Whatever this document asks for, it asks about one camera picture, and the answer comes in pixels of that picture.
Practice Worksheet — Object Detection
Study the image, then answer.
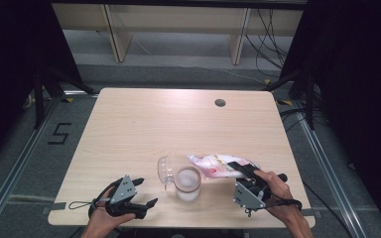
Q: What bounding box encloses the dark curtain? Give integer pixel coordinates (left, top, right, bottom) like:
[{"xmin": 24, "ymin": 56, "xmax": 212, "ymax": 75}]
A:
[
  {"xmin": 279, "ymin": 0, "xmax": 381, "ymax": 232},
  {"xmin": 0, "ymin": 0, "xmax": 83, "ymax": 170}
]

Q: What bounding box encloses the black wrist strap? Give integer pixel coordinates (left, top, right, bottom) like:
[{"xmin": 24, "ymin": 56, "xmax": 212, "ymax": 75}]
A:
[{"xmin": 264, "ymin": 197, "xmax": 304, "ymax": 211}]

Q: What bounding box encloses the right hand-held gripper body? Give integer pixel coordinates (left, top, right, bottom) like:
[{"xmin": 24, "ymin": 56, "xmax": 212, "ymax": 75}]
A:
[{"xmin": 232, "ymin": 173, "xmax": 289, "ymax": 212}]

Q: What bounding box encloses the person's left hand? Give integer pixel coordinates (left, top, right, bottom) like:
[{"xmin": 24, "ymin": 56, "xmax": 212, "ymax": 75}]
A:
[{"xmin": 88, "ymin": 185, "xmax": 137, "ymax": 230}]

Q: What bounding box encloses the black metal stand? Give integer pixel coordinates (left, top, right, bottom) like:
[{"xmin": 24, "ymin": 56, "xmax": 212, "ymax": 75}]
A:
[
  {"xmin": 263, "ymin": 68, "xmax": 317, "ymax": 131},
  {"xmin": 31, "ymin": 62, "xmax": 97, "ymax": 131}
]

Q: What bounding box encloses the bundle of black cables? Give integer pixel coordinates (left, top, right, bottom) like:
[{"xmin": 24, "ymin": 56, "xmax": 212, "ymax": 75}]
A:
[{"xmin": 244, "ymin": 8, "xmax": 294, "ymax": 78}]

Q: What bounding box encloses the person's right hand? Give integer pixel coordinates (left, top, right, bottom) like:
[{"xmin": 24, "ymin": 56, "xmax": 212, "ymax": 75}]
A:
[{"xmin": 254, "ymin": 170, "xmax": 301, "ymax": 219}]

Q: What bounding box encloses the light wooden shelf unit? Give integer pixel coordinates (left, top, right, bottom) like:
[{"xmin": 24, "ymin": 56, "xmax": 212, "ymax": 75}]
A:
[{"xmin": 51, "ymin": 2, "xmax": 304, "ymax": 65}]

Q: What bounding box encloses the aluminium floor rail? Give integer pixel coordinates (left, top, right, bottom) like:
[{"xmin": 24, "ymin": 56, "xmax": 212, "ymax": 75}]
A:
[
  {"xmin": 292, "ymin": 107, "xmax": 370, "ymax": 238},
  {"xmin": 0, "ymin": 97, "xmax": 63, "ymax": 234}
]

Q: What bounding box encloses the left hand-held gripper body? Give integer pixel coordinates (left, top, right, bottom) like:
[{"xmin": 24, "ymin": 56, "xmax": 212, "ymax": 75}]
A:
[{"xmin": 104, "ymin": 175, "xmax": 149, "ymax": 220}]

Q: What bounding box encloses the black floor cable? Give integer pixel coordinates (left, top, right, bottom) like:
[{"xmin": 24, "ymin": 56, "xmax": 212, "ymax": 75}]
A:
[{"xmin": 302, "ymin": 180, "xmax": 355, "ymax": 238}]

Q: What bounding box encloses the thin black lanyard loop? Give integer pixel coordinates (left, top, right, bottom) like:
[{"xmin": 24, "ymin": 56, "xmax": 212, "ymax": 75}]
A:
[{"xmin": 67, "ymin": 199, "xmax": 96, "ymax": 211}]

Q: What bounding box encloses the clear bag with pink contents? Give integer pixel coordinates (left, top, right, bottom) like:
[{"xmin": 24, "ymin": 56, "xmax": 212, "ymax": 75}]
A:
[{"xmin": 187, "ymin": 153, "xmax": 261, "ymax": 180}]

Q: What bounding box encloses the clear jar lid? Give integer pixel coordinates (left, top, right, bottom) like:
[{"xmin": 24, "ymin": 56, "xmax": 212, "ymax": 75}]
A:
[{"xmin": 157, "ymin": 155, "xmax": 178, "ymax": 191}]

